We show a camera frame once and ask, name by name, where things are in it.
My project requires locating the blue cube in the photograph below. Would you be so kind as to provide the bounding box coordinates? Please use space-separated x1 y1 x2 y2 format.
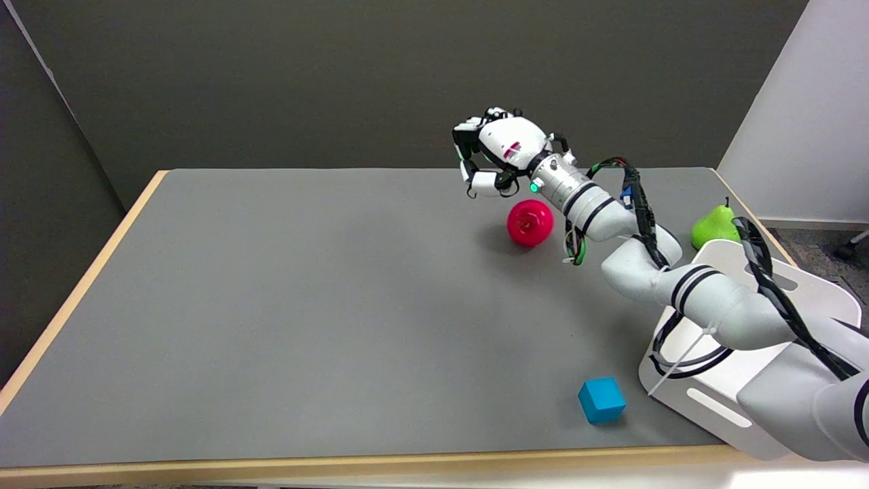
578 377 627 427

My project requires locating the black chair base leg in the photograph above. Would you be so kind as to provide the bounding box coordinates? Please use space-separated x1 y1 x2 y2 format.
834 230 869 262

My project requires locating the green pear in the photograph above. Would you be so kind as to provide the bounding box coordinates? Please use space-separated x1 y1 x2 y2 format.
690 198 742 251

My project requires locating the grey table mat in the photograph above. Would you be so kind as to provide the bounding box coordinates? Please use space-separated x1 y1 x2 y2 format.
0 168 869 469

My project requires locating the white plastic bin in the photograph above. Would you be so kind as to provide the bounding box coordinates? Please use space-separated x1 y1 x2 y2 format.
638 239 863 463

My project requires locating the red apple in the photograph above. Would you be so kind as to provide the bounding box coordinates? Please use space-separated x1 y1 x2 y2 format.
506 199 555 248

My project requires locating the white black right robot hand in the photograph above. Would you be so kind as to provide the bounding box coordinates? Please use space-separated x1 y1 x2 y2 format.
452 107 554 199

